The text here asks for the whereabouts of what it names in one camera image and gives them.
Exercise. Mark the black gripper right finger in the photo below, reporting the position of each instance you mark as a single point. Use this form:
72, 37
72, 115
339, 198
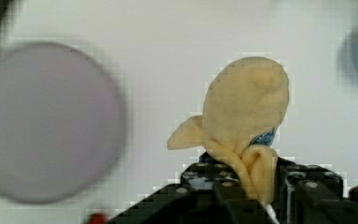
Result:
312, 194

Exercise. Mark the peeled toy banana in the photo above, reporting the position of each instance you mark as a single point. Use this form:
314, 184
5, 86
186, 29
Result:
243, 108

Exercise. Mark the red toy strawberry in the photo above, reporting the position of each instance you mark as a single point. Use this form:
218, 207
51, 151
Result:
97, 218

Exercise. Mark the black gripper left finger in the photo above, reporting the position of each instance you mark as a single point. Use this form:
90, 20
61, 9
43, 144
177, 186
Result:
209, 192

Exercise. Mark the grey round plate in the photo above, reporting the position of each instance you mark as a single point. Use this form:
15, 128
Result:
62, 122

